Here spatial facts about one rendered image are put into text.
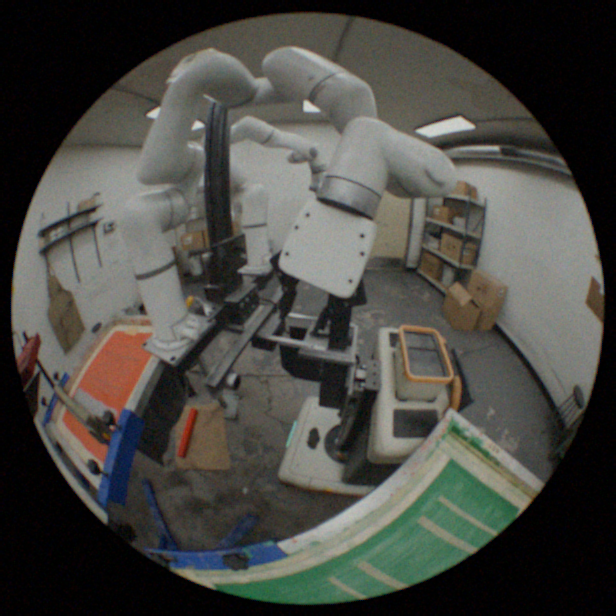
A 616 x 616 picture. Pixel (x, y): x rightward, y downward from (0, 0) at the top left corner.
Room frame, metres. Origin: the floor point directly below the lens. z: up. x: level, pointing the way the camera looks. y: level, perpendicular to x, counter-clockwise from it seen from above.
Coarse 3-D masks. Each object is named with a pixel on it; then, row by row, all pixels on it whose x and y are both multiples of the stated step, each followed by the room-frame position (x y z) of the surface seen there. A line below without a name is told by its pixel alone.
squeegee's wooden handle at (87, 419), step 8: (56, 384) -0.01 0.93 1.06; (64, 400) -0.02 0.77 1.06; (72, 400) 0.01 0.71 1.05; (72, 408) -0.01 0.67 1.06; (80, 408) 0.01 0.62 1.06; (80, 416) -0.01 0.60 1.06; (88, 416) 0.01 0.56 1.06; (88, 424) -0.01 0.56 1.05; (96, 424) 0.01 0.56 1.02; (96, 432) -0.01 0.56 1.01
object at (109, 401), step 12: (144, 336) 0.48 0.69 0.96; (144, 360) 0.35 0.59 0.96; (132, 372) 0.28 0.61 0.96; (132, 384) 0.23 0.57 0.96; (96, 396) 0.11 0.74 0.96; (108, 396) 0.14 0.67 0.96; (120, 396) 0.17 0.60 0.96; (120, 408) 0.12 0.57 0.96; (84, 432) -0.06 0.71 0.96; (84, 444) -0.10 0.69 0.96; (96, 444) -0.05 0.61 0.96; (96, 456) -0.09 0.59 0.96
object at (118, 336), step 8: (112, 336) 0.44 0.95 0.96; (120, 336) 0.45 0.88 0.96; (128, 336) 0.46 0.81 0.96; (104, 344) 0.38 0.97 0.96; (96, 360) 0.27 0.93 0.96; (88, 368) 0.21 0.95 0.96; (80, 384) 0.11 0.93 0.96; (88, 384) 0.13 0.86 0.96; (88, 392) 0.10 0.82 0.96; (96, 392) 0.13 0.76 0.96; (64, 416) -0.09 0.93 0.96; (72, 416) -0.05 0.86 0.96; (72, 424) -0.08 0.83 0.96; (80, 424) -0.04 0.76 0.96; (72, 432) -0.11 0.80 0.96
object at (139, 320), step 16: (112, 320) 0.53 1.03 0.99; (128, 320) 0.55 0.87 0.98; (144, 320) 0.55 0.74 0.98; (96, 336) 0.38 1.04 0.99; (80, 368) 0.18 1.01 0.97; (160, 368) 0.32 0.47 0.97; (144, 384) 0.23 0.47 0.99; (144, 400) 0.18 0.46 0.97; (64, 448) -0.19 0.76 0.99; (80, 464) -0.17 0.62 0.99; (96, 480) -0.16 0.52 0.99
